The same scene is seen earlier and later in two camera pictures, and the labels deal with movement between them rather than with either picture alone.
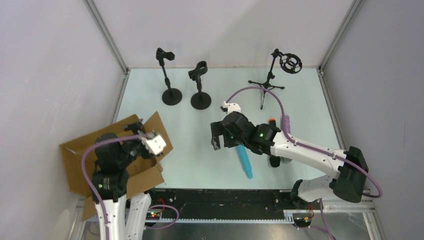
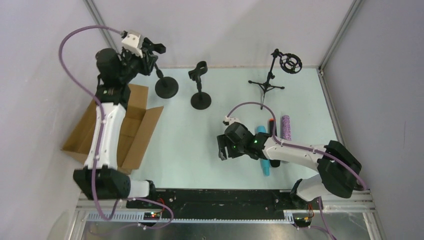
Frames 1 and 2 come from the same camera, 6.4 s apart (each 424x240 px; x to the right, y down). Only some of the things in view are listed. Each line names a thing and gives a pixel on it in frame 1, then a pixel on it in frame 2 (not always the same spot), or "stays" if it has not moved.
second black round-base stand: (200, 100) stays
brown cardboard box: (141, 173) to (138, 123)
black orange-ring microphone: (275, 160) stays
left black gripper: (134, 127) to (149, 56)
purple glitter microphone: (287, 123) stays
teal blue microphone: (245, 160) to (265, 163)
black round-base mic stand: (173, 96) to (166, 87)
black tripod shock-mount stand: (290, 63) stays
